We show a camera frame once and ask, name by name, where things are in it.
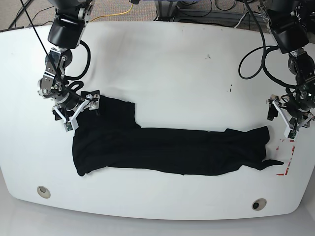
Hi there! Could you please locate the aluminium frame stand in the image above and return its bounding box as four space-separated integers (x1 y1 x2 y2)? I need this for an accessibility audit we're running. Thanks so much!
154 0 246 24

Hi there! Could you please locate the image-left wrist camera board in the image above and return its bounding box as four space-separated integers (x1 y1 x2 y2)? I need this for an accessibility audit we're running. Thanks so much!
63 119 79 132

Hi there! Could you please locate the yellow cable on floor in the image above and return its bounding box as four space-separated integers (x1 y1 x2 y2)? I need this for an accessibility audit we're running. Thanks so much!
90 1 134 22

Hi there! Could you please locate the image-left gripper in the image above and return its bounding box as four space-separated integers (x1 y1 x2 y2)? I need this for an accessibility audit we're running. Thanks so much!
52 92 101 124

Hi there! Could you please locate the right table grommet hole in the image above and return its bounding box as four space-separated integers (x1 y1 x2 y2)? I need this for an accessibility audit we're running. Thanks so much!
252 198 267 211

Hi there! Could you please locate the left table grommet hole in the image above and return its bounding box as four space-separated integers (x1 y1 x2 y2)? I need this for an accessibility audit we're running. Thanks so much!
37 186 51 199

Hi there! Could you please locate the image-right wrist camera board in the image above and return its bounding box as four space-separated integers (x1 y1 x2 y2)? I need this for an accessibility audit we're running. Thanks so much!
284 126 299 141

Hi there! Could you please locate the red tape rectangle marking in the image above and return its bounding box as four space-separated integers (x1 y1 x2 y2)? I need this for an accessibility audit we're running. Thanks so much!
275 139 296 176

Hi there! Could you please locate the table grommet hole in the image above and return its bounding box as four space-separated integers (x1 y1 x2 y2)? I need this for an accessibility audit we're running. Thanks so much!
252 198 267 211
37 186 51 199

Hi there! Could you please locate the black t-shirt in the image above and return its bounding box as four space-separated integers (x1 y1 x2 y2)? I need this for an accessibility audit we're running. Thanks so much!
72 96 283 176

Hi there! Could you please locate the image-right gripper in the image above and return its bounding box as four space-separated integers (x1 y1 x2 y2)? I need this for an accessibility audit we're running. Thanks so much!
266 94 315 131

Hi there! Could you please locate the black cable image-left floor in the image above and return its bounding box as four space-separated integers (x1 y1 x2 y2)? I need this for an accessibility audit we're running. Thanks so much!
7 0 57 30

